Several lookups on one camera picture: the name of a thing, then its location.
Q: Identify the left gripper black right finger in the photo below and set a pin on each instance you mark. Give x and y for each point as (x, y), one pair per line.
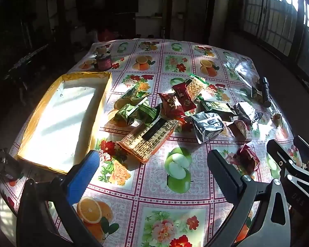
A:
(234, 187)

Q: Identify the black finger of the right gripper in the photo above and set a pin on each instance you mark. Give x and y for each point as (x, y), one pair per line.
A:
(303, 148)

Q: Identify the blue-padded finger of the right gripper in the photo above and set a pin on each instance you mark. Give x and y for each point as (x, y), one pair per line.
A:
(284, 161)

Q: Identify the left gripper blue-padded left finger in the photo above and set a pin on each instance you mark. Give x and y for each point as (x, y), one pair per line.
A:
(80, 176)

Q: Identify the small red packet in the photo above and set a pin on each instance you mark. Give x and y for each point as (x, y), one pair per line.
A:
(248, 159)

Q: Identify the silver foil snack bag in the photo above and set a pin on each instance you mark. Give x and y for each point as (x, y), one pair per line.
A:
(206, 126)

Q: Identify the long orange cracker pack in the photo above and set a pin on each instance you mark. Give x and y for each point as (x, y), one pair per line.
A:
(144, 141)

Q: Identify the red snack packet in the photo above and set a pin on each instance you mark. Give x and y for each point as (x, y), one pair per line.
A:
(183, 97)
(172, 108)

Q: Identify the green tea snack packet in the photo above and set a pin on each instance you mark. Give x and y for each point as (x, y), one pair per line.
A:
(133, 96)

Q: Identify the dark green biscuit packet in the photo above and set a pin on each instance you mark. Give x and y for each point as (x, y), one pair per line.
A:
(224, 110)

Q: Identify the yellow cardboard box tray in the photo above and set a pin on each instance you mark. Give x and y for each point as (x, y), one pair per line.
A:
(64, 125)

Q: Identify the black flashlight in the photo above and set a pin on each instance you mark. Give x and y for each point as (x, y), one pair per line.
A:
(266, 93)

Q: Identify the small grey electric motor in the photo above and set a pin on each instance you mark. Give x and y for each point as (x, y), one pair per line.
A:
(10, 168)

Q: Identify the floral fruit-print tablecloth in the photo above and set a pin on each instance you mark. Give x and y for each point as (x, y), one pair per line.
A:
(173, 199)

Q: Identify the clear plastic bag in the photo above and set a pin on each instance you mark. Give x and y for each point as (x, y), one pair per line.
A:
(242, 71)

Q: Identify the dark jar with pink label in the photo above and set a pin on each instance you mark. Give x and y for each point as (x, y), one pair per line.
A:
(103, 59)

